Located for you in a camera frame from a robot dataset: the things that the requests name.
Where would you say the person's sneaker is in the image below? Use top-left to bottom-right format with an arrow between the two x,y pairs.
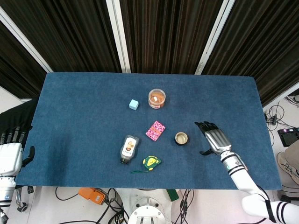
277,151 -> 299,185

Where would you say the green tool handle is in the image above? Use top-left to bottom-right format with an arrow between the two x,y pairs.
166,189 -> 180,202

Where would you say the clear squeeze bottle black cap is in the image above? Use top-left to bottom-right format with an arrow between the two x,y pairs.
120,134 -> 140,165

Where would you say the black cloth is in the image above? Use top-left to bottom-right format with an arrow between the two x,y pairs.
0,98 -> 39,133

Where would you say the clear jar with orange label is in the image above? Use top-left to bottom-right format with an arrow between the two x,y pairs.
148,88 -> 167,110

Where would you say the blue table mat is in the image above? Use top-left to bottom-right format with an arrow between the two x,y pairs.
15,72 -> 283,191

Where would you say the small round tin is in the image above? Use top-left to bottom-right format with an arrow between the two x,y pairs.
174,132 -> 190,147

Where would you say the black caster wheel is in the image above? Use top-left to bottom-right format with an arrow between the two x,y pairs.
15,186 -> 29,212

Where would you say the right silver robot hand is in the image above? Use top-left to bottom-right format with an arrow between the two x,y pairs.
194,121 -> 233,156

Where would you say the light blue cube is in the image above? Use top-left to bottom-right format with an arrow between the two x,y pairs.
128,98 -> 139,111

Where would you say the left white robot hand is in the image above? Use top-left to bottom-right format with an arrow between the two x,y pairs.
0,126 -> 36,177

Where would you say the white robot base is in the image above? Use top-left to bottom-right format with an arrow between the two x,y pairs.
128,189 -> 173,224

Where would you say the black device with screen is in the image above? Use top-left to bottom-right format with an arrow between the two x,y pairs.
277,127 -> 299,147

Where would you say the orange power box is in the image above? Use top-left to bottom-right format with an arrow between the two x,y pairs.
78,187 -> 108,206

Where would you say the pink patterned card box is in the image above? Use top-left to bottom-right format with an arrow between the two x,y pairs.
145,120 -> 166,142

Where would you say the yellow green tape measure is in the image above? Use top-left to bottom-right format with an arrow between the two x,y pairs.
130,155 -> 163,174

